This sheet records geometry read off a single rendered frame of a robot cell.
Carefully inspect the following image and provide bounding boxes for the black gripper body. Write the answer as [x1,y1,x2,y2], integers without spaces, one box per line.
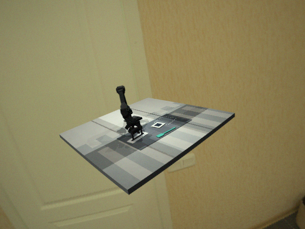
[126,116,140,133]

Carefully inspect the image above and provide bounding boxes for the white square tile with dark blue centre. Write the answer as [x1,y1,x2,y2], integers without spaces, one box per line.
[151,122,165,128]

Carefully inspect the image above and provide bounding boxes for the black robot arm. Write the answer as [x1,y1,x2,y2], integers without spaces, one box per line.
[116,85,133,130]

